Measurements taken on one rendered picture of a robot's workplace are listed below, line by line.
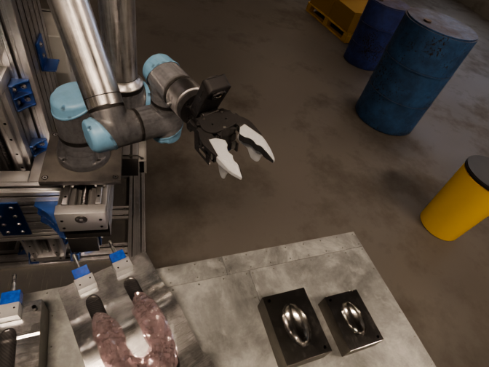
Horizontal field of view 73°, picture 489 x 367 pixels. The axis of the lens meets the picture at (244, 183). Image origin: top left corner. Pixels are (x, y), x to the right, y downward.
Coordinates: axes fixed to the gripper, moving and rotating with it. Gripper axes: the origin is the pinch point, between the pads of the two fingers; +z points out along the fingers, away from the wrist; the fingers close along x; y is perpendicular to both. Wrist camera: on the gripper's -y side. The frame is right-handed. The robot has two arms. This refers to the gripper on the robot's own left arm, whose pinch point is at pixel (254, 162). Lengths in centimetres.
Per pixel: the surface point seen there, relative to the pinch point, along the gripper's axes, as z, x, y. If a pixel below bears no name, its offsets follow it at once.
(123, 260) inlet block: -24, 23, 55
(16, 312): -22, 50, 48
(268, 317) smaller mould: 14, -4, 61
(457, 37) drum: -69, -281, 81
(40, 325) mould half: -17, 48, 51
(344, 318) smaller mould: 28, -26, 65
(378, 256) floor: 15, -127, 164
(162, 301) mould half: -6, 20, 54
